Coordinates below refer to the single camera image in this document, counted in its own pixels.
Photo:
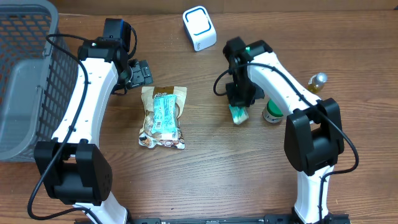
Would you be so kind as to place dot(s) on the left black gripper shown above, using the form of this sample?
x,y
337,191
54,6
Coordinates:
x,y
143,75

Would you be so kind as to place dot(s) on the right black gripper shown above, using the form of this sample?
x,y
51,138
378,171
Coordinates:
x,y
240,97

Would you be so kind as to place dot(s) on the small teal tissue pack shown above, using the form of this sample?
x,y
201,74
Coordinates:
x,y
239,114

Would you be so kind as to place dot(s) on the brown nut pouch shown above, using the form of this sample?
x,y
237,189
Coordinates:
x,y
148,93

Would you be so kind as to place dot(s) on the green lid jar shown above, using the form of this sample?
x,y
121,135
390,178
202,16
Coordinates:
x,y
272,113

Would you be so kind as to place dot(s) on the mint green snack packet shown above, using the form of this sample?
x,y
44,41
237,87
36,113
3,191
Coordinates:
x,y
165,117

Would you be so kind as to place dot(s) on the yellow drink bottle silver cap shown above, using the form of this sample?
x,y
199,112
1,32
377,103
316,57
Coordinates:
x,y
317,82

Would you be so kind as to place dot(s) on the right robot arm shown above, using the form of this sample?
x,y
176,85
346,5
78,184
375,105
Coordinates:
x,y
312,141

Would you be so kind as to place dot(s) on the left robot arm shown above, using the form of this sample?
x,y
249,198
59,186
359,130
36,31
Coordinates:
x,y
71,165

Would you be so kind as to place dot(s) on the white barcode scanner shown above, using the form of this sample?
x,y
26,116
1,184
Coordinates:
x,y
199,28

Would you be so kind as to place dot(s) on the grey plastic shopping basket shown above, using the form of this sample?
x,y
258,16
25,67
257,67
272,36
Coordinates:
x,y
37,80

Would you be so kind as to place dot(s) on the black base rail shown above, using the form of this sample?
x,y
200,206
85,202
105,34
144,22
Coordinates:
x,y
267,219

